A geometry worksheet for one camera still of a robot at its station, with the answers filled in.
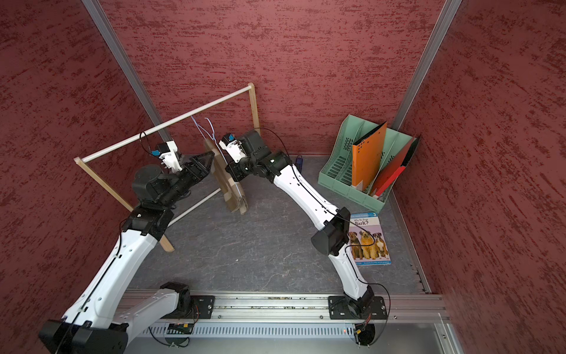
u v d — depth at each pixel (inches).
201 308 29.2
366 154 33.5
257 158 23.1
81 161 22.4
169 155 23.2
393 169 39.1
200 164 23.3
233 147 26.3
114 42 30.6
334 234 19.9
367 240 35.2
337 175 40.8
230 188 32.6
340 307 29.1
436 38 30.5
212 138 27.5
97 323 14.7
